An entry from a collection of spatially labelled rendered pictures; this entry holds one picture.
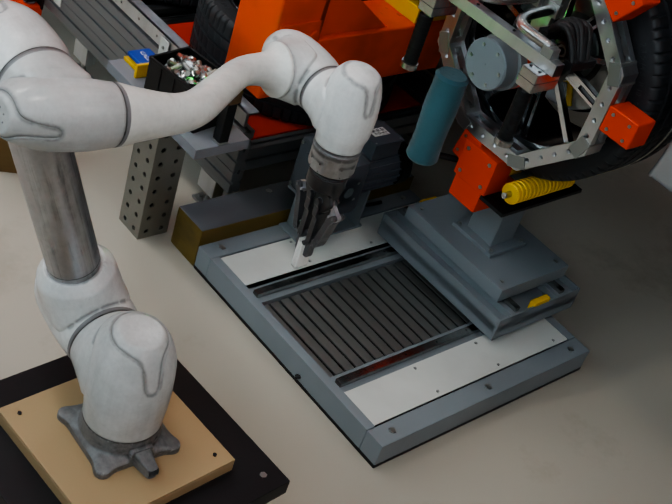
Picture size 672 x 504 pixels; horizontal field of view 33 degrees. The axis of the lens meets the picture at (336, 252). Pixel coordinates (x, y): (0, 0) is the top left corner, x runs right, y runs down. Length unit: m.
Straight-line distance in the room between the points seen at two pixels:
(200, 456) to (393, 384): 0.81
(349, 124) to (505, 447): 1.29
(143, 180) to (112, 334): 1.13
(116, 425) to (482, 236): 1.47
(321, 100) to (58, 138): 0.53
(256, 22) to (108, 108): 1.27
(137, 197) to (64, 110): 1.54
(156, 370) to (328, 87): 0.59
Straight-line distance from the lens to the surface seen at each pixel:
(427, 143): 2.95
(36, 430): 2.23
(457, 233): 3.25
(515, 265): 3.23
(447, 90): 2.87
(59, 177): 1.94
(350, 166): 2.04
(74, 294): 2.12
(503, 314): 3.16
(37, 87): 1.66
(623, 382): 3.40
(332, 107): 1.97
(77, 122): 1.66
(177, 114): 1.77
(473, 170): 3.00
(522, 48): 2.61
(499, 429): 3.04
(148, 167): 3.09
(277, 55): 2.04
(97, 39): 3.75
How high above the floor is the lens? 2.00
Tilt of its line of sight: 36 degrees down
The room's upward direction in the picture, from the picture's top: 19 degrees clockwise
